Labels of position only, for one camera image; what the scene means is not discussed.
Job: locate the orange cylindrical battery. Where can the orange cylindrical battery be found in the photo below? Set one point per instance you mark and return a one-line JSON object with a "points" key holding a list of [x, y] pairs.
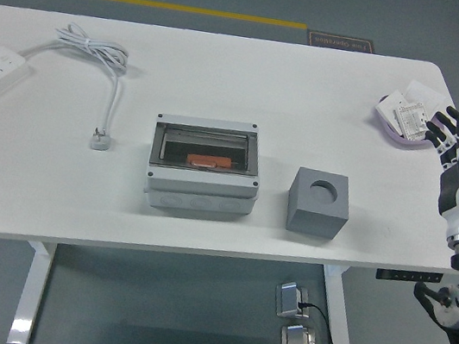
{"points": [[213, 161]]}

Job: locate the grey plastic junction box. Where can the grey plastic junction box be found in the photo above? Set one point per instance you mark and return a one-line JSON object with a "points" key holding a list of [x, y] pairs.
{"points": [[201, 185]]}

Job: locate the transparent hinged box lid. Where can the transparent hinged box lid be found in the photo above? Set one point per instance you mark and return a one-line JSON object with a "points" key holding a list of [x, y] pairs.
{"points": [[172, 145]]}

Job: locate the small white flat box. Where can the small white flat box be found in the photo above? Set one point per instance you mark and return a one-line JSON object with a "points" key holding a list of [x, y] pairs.
{"points": [[390, 108]]}

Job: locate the black table control panel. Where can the black table control panel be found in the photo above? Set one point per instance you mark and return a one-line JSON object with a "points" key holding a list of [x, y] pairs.
{"points": [[409, 276]]}

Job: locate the purple plastic tray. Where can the purple plastic tray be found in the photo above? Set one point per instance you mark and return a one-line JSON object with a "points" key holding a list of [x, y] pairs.
{"points": [[396, 139]]}

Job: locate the white printed card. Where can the white printed card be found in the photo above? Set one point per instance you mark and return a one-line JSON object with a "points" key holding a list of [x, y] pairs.
{"points": [[412, 120]]}

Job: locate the plain white paper packet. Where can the plain white paper packet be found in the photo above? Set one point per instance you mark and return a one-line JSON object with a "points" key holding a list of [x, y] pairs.
{"points": [[421, 94]]}

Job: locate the grey block with round hole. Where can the grey block with round hole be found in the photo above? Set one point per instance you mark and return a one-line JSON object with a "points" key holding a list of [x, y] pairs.
{"points": [[313, 220]]}

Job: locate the white table leg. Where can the white table leg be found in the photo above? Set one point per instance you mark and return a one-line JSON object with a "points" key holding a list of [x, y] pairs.
{"points": [[339, 333], [27, 301]]}

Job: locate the brown floor sign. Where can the brown floor sign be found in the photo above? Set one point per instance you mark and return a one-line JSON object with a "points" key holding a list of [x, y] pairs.
{"points": [[341, 43]]}

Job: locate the yellow floor tape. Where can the yellow floor tape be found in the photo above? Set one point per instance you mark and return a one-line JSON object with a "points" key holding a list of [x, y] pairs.
{"points": [[151, 4]]}

